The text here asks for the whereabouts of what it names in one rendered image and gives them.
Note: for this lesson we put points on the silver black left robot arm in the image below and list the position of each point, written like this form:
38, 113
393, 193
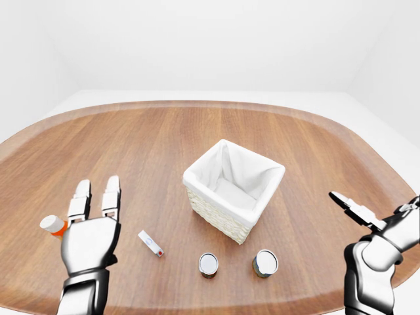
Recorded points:
82, 295

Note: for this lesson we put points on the tin with blue yellow label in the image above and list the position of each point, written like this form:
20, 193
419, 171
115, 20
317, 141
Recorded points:
266, 262

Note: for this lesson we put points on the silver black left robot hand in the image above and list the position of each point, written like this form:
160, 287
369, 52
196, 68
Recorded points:
88, 243

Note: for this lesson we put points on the white cream cheese box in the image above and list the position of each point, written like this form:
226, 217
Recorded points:
149, 242

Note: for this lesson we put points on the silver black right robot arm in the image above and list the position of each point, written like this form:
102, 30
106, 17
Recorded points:
364, 292

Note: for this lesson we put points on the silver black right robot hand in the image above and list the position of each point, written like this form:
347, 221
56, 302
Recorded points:
390, 243

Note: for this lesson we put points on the orange bottle with white cap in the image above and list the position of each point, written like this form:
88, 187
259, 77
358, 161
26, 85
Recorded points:
52, 224

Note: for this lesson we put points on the woven basket with white liner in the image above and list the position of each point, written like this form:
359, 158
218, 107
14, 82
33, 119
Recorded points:
229, 183

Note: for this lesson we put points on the tin with dark red label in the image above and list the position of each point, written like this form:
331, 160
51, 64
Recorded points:
208, 264

